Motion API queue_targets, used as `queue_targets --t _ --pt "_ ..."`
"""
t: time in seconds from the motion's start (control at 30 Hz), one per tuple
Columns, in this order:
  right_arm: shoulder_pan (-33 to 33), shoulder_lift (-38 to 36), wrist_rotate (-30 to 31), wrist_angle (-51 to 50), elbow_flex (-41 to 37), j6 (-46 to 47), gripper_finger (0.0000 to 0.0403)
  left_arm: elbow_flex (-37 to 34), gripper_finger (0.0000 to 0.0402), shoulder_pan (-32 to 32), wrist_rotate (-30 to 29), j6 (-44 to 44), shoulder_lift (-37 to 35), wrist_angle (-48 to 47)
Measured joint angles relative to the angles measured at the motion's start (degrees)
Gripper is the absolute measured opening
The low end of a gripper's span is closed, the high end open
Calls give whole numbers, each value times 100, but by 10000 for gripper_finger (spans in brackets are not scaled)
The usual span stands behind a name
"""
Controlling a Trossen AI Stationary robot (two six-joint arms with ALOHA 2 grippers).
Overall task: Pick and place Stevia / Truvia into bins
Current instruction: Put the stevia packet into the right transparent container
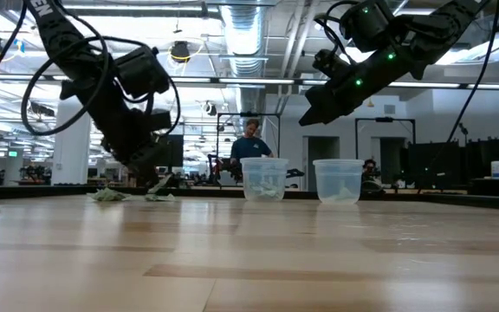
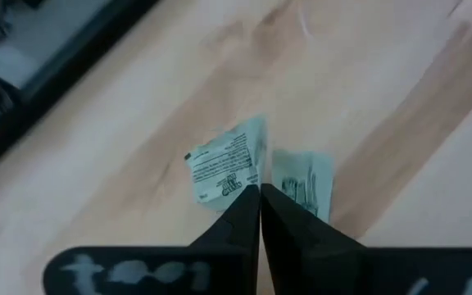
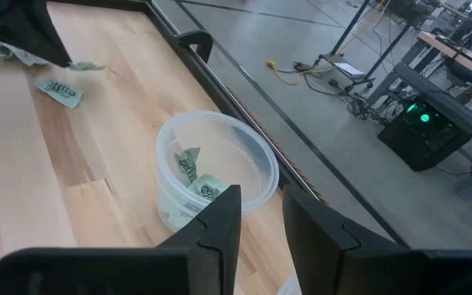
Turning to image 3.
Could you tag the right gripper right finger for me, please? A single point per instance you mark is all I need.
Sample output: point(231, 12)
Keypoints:
point(314, 237)

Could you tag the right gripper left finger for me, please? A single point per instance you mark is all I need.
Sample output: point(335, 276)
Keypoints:
point(219, 237)

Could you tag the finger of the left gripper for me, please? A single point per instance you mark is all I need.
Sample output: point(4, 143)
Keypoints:
point(6, 22)
point(49, 28)

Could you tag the banknotes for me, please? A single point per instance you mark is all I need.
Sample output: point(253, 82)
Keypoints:
point(207, 188)

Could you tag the clear plastic tub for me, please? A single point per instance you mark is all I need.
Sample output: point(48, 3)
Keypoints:
point(236, 164)
point(291, 287)

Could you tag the black computer tower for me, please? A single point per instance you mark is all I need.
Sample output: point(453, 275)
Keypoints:
point(416, 143)

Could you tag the white flat box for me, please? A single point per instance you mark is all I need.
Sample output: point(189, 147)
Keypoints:
point(348, 69)

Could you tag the wooden desk top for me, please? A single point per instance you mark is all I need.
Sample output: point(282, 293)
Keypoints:
point(465, 61)

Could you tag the black curved frame hook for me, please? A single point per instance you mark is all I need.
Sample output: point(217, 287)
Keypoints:
point(203, 39)

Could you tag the black aluminium table frame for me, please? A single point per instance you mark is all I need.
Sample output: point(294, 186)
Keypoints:
point(207, 82)

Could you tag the black frame stand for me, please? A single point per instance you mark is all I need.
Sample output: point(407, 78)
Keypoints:
point(355, 20)

